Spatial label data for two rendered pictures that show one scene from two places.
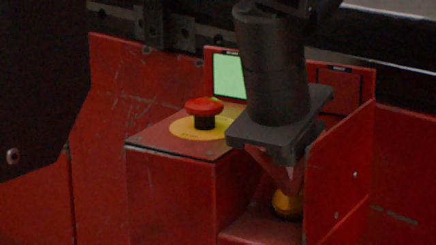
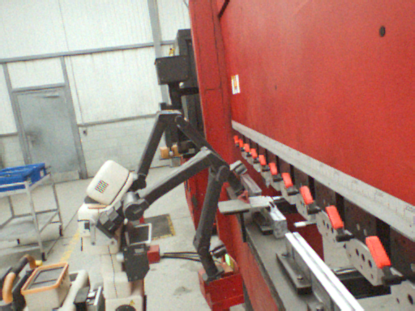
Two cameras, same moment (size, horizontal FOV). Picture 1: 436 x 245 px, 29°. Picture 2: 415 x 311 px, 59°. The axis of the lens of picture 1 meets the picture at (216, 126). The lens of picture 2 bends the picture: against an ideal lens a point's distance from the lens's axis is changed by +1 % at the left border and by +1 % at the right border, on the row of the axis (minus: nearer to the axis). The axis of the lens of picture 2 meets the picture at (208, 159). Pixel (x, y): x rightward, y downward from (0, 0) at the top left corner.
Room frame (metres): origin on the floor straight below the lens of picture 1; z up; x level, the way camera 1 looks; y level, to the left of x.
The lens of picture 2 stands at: (-0.36, -1.15, 1.64)
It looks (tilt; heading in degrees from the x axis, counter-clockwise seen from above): 10 degrees down; 43
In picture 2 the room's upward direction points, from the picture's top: 8 degrees counter-clockwise
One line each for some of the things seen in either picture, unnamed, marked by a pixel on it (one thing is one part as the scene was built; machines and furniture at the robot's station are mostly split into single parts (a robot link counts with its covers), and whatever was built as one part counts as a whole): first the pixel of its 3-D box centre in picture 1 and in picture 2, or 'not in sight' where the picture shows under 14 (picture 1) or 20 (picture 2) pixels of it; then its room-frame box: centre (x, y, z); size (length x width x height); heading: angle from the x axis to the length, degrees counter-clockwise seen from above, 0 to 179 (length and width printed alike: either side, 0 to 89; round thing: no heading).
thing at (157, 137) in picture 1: (250, 160); (219, 279); (0.80, -0.03, 0.75); 0.20 x 0.16 x 0.18; 59
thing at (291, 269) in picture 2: not in sight; (292, 270); (0.82, -0.43, 0.89); 0.30 x 0.05 x 0.03; 46
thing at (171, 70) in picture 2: not in sight; (176, 108); (1.83, 1.19, 1.53); 0.51 x 0.25 x 0.85; 51
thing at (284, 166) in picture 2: not in sight; (295, 178); (0.88, -0.44, 1.26); 0.15 x 0.09 x 0.17; 46
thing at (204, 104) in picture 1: (204, 116); not in sight; (0.82, 0.01, 0.79); 0.04 x 0.04 x 0.04
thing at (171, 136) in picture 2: not in sight; (168, 122); (1.73, 1.20, 1.42); 0.45 x 0.12 x 0.36; 51
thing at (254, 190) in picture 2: not in sight; (250, 188); (1.67, 0.36, 0.92); 0.50 x 0.06 x 0.10; 46
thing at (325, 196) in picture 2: not in sight; (339, 210); (0.60, -0.73, 1.26); 0.15 x 0.09 x 0.17; 46
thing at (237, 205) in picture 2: not in sight; (241, 204); (1.18, 0.07, 1.00); 0.26 x 0.18 x 0.01; 136
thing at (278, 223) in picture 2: not in sight; (271, 215); (1.25, -0.07, 0.92); 0.39 x 0.06 x 0.10; 46
